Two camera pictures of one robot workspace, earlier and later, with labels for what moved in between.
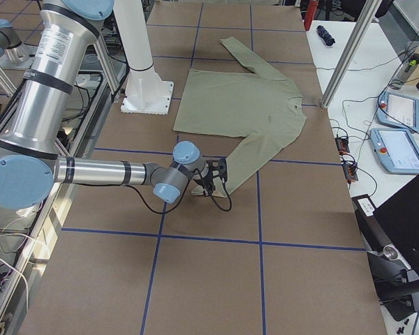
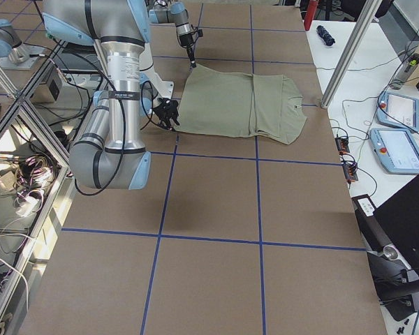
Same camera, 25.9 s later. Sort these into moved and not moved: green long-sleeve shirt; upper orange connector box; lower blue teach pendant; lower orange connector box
Moved: green long-sleeve shirt
Not moved: lower orange connector box; upper orange connector box; lower blue teach pendant
